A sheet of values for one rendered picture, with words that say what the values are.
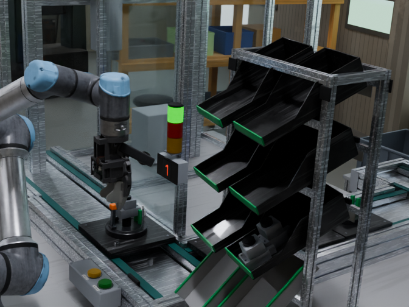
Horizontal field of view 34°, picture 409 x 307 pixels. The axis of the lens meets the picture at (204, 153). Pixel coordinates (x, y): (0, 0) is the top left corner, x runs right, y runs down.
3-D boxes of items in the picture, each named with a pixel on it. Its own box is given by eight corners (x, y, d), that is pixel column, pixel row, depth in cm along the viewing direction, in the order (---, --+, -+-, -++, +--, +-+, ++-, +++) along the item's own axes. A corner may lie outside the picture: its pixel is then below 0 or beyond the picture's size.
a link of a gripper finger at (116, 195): (103, 212, 174) (103, 180, 171) (123, 208, 177) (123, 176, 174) (108, 217, 172) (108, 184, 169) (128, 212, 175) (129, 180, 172)
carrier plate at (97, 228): (111, 259, 207) (111, 253, 206) (78, 229, 225) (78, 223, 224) (175, 242, 220) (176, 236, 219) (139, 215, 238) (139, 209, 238)
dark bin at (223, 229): (215, 253, 163) (204, 230, 159) (193, 231, 174) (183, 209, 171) (307, 196, 169) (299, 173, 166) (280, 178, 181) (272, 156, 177)
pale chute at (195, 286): (204, 326, 168) (193, 317, 166) (184, 299, 179) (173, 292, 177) (279, 243, 170) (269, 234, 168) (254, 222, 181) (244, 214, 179)
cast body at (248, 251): (249, 273, 153) (239, 250, 150) (241, 264, 157) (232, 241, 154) (280, 255, 155) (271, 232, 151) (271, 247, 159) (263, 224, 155)
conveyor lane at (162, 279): (157, 329, 188) (158, 298, 185) (43, 219, 252) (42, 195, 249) (237, 301, 204) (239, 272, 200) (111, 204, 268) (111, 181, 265)
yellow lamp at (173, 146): (171, 155, 209) (172, 139, 207) (163, 150, 212) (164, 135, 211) (185, 152, 211) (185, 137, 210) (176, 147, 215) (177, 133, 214)
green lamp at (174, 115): (172, 123, 205) (173, 108, 204) (164, 120, 209) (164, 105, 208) (186, 122, 208) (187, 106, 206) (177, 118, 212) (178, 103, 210)
